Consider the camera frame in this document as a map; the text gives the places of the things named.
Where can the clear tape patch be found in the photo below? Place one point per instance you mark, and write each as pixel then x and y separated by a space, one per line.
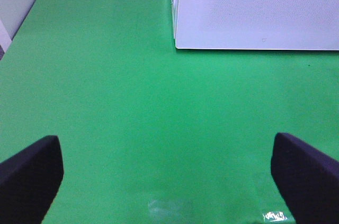
pixel 272 206

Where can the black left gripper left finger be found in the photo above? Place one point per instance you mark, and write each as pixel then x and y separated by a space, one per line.
pixel 30 181

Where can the white microwave door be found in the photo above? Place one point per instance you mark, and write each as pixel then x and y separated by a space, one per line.
pixel 256 24

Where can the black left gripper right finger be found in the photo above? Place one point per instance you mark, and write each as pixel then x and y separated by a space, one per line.
pixel 307 179

